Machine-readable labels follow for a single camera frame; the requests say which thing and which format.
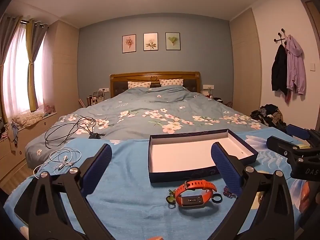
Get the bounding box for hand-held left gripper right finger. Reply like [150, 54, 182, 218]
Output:
[211, 142, 304, 240]

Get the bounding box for orange smartwatch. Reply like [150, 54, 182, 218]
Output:
[174, 180, 217, 208]

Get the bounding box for purple jacket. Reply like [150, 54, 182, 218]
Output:
[284, 35, 307, 103]

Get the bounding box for grey curtain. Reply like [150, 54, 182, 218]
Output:
[32, 22, 48, 108]
[0, 14, 23, 123]

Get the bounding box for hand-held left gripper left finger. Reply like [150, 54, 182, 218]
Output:
[14, 143, 113, 240]

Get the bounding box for nightstand clutter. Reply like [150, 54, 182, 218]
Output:
[202, 90, 233, 107]

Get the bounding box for purple beaded bracelet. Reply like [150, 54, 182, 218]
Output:
[223, 185, 238, 199]

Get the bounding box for framed white flower picture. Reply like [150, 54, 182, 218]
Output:
[143, 33, 159, 51]

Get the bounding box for floral grey-blue duvet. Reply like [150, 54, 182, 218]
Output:
[25, 85, 270, 168]

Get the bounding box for black cable with adapter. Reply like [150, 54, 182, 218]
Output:
[44, 116, 105, 148]

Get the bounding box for green jade ring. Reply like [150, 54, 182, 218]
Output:
[165, 195, 176, 209]

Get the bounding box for pile of dark clothes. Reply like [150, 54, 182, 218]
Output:
[250, 104, 287, 132]

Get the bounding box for cluster of cosmetic bottles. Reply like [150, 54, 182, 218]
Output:
[79, 90, 104, 107]

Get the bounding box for yellow-green curtain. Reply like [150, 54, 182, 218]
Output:
[26, 19, 39, 112]

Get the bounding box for white earphones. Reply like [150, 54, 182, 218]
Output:
[34, 148, 82, 178]

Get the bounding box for dark blue shallow box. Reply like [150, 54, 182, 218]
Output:
[149, 129, 259, 184]

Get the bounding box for framed red flower picture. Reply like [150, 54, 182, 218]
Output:
[122, 34, 137, 54]

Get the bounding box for black wall coat rack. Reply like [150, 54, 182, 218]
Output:
[274, 28, 293, 46]

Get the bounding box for beige folded blanket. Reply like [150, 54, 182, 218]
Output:
[12, 112, 45, 126]

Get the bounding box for framed green leaf picture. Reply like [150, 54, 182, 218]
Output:
[165, 32, 181, 51]

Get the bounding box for beige wardrobe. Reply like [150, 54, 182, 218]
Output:
[229, 7, 262, 117]
[44, 20, 80, 117]

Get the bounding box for patterned white pillow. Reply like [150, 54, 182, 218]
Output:
[159, 79, 184, 87]
[128, 81, 152, 89]

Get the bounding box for black jacket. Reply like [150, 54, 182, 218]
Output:
[271, 44, 288, 97]

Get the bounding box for window bench with drawers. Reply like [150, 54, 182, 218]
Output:
[0, 111, 59, 175]

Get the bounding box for hanging blue clothes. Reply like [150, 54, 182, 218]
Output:
[4, 121, 20, 150]

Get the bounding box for wooden bed headboard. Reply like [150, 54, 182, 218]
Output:
[110, 71, 201, 98]

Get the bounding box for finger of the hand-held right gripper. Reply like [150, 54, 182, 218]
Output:
[266, 136, 303, 158]
[286, 124, 312, 141]

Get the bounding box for sheer white curtain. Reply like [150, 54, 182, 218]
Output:
[3, 24, 45, 119]

